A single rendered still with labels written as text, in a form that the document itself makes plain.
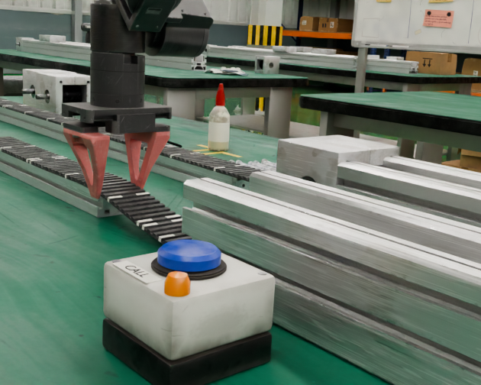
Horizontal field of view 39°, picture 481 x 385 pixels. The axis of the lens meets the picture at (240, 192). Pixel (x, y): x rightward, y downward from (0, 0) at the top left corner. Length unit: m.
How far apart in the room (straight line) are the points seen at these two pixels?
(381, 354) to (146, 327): 0.15
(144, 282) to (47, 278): 0.19
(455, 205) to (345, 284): 0.20
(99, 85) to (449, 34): 3.17
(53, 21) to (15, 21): 0.68
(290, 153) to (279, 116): 2.88
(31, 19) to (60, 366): 12.20
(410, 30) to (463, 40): 0.33
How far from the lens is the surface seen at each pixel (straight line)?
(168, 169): 0.98
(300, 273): 0.48
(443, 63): 5.08
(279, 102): 3.61
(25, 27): 12.55
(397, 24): 3.98
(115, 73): 0.72
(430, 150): 3.09
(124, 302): 0.43
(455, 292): 0.40
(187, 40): 0.76
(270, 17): 8.74
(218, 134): 1.21
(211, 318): 0.41
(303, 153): 0.73
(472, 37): 3.72
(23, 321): 0.51
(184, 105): 3.22
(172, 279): 0.39
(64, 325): 0.50
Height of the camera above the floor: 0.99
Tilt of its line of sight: 13 degrees down
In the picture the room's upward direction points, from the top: 3 degrees clockwise
